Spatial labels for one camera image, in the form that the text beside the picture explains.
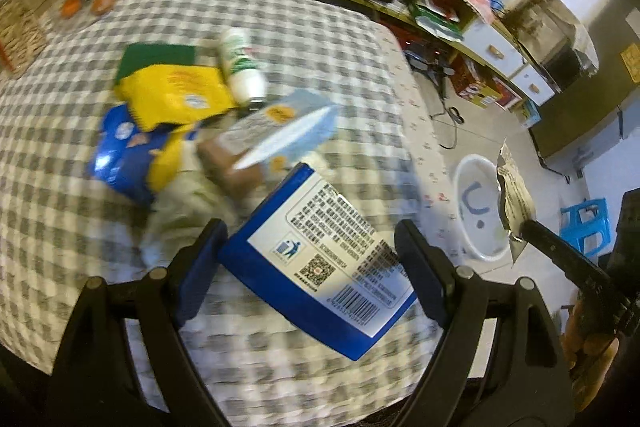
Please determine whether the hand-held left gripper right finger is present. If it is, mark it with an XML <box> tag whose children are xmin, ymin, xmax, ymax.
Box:
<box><xmin>394</xmin><ymin>219</ymin><xmax>576</xmax><ymax>427</ymax></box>

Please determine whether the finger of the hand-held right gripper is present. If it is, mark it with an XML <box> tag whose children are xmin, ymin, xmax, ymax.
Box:
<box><xmin>520</xmin><ymin>220</ymin><xmax>615</xmax><ymax>294</ymax></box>

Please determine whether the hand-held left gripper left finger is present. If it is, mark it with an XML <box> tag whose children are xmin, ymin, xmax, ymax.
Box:
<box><xmin>47</xmin><ymin>218</ymin><xmax>231</xmax><ymax>427</ymax></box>

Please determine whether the white plastic basin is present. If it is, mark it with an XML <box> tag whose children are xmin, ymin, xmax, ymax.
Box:
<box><xmin>452</xmin><ymin>154</ymin><xmax>521</xmax><ymax>264</ymax></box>

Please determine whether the silver foil wrapper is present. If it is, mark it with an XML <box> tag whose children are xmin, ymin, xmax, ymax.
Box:
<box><xmin>495</xmin><ymin>142</ymin><xmax>538</xmax><ymax>268</ymax></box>

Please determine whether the blue and white carton box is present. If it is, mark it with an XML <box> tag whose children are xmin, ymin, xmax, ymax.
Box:
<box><xmin>218</xmin><ymin>163</ymin><xmax>420</xmax><ymax>362</ymax></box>

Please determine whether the green and yellow sponge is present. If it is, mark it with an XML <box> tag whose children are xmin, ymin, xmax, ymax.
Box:
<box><xmin>114</xmin><ymin>43</ymin><xmax>197</xmax><ymax>85</ymax></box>

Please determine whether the person's right hand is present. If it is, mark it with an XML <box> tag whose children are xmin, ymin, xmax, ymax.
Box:
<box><xmin>562</xmin><ymin>294</ymin><xmax>621</xmax><ymax>375</ymax></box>

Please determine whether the blue plastic stool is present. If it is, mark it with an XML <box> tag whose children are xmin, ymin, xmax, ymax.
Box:
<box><xmin>559</xmin><ymin>199</ymin><xmax>616</xmax><ymax>265</ymax></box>

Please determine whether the beige crumpled paper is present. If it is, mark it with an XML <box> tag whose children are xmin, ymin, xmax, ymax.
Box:
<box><xmin>140</xmin><ymin>142</ymin><xmax>251</xmax><ymax>268</ymax></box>

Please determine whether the brown packet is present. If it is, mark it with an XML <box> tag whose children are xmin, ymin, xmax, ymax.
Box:
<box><xmin>196</xmin><ymin>134</ymin><xmax>266</xmax><ymax>198</ymax></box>

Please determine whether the blue snack bag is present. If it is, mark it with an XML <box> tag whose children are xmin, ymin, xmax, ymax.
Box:
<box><xmin>86</xmin><ymin>103</ymin><xmax>203</xmax><ymax>206</ymax></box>

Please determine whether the dark wooden cabinet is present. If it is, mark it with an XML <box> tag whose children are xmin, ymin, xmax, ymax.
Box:
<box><xmin>529</xmin><ymin>32</ymin><xmax>640</xmax><ymax>164</ymax></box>

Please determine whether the light blue paper carton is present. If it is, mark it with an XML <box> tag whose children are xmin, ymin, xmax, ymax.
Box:
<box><xmin>220</xmin><ymin>88</ymin><xmax>338</xmax><ymax>172</ymax></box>

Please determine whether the yellow snack bag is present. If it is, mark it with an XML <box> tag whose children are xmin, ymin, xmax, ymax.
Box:
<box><xmin>115</xmin><ymin>66</ymin><xmax>236</xmax><ymax>132</ymax></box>

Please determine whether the red cardboard box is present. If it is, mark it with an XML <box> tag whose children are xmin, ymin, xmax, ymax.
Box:
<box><xmin>450</xmin><ymin>57</ymin><xmax>519</xmax><ymax>108</ymax></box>

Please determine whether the white plastic bottle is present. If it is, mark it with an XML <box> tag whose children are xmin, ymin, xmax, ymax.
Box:
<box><xmin>219</xmin><ymin>28</ymin><xmax>268</xmax><ymax>105</ymax></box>

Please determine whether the dried plant bouquet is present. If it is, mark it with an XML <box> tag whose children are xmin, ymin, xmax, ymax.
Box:
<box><xmin>500</xmin><ymin>0</ymin><xmax>576</xmax><ymax>38</ymax></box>

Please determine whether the glass jar of seeds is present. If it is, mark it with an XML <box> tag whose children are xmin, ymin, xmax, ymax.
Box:
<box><xmin>0</xmin><ymin>0</ymin><xmax>53</xmax><ymax>75</ymax></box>

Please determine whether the grey drawer with wooden handle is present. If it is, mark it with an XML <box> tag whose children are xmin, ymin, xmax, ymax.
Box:
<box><xmin>512</xmin><ymin>66</ymin><xmax>555</xmax><ymax>106</ymax></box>
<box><xmin>462</xmin><ymin>21</ymin><xmax>527</xmax><ymax>78</ymax></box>

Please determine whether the black floor cable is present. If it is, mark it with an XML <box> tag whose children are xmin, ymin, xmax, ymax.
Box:
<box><xmin>405</xmin><ymin>51</ymin><xmax>467</xmax><ymax>150</ymax></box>

